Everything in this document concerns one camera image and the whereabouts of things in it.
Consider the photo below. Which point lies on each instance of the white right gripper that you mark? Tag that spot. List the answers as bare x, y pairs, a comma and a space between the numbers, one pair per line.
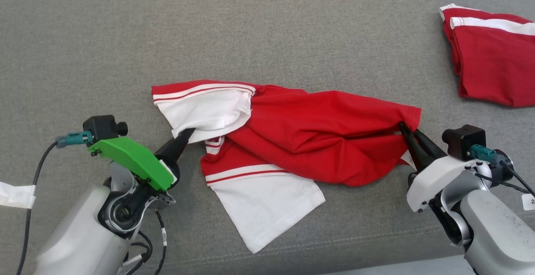
434, 179

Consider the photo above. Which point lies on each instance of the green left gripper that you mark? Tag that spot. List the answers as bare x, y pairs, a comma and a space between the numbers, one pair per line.
133, 158

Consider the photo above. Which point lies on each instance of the red white numbered jersey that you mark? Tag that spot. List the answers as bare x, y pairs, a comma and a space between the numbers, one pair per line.
317, 133

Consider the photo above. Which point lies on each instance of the red shorts white stripe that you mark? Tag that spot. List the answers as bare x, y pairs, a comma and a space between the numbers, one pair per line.
493, 62

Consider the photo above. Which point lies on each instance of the white tape label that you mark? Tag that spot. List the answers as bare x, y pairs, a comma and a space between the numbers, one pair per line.
16, 194

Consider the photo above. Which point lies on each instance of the grey fabric sofa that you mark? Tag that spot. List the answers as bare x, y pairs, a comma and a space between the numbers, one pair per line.
292, 28

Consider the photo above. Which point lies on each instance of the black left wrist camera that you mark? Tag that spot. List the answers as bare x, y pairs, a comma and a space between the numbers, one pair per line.
102, 126

